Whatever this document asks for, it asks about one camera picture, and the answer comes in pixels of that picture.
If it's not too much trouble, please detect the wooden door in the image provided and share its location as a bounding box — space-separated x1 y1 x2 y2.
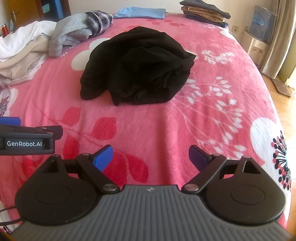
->
8 0 71 32

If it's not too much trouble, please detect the grey sweatshirt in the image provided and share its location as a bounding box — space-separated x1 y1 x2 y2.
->
48 11 97 57

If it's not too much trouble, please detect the white garment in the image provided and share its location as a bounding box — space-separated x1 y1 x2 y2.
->
0 21 58 63

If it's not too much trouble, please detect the plaid shirt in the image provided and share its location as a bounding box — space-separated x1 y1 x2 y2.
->
85 10 114 38

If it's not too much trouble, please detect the beige houndstooth cloth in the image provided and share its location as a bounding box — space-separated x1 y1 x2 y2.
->
0 56 47 89

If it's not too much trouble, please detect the beige curtain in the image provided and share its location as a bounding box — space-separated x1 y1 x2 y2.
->
260 0 296 80

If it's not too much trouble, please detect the folded navy garment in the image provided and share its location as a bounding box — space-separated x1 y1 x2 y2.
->
185 14 229 28

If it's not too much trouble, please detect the folded tan garment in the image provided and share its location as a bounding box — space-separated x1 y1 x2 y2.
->
181 6 226 23

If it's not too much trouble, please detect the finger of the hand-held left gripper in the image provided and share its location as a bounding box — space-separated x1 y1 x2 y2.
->
0 117 21 126
0 125 63 141

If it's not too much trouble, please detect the brown floor mat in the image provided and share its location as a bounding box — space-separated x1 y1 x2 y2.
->
272 79 293 97

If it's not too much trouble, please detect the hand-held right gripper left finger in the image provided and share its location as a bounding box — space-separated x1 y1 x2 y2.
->
38 145 121 194

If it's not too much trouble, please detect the black t-shirt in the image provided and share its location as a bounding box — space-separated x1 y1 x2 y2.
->
80 26 196 106

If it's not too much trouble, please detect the beige garment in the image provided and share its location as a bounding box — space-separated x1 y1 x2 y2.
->
0 35 50 78

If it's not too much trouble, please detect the black cable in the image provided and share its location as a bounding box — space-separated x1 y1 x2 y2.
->
0 207 23 226

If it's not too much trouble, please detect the pink floral blanket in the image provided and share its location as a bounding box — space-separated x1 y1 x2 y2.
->
0 13 292 234

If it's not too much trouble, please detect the stack of folded dark clothes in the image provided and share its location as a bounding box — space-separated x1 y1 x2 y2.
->
180 0 231 19

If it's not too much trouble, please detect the folded light blue cloth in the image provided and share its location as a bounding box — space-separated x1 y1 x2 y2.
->
113 7 166 19

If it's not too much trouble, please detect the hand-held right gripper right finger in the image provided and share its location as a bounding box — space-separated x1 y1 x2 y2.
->
181 145 263 194

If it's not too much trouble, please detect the blue water bottle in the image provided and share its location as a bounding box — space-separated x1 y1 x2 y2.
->
251 5 274 43

